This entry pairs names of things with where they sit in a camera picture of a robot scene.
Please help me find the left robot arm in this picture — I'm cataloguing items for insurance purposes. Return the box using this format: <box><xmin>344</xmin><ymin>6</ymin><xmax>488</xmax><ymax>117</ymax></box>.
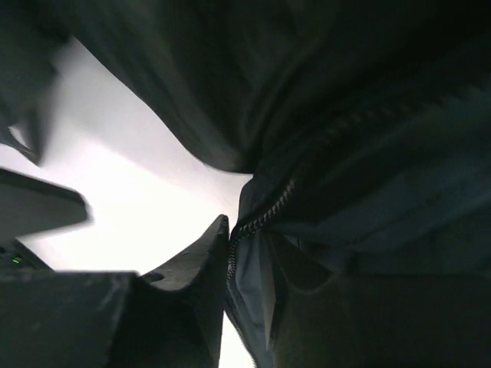
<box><xmin>1</xmin><ymin>169</ymin><xmax>89</xmax><ymax>271</ymax></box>

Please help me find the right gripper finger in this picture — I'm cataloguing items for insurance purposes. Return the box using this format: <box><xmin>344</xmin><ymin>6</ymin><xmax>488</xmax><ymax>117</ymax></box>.
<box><xmin>1</xmin><ymin>215</ymin><xmax>229</xmax><ymax>367</ymax></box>

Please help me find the dark grey zip jacket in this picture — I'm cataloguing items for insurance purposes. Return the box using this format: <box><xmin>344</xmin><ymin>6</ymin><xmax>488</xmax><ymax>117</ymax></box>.
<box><xmin>1</xmin><ymin>1</ymin><xmax>490</xmax><ymax>367</ymax></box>

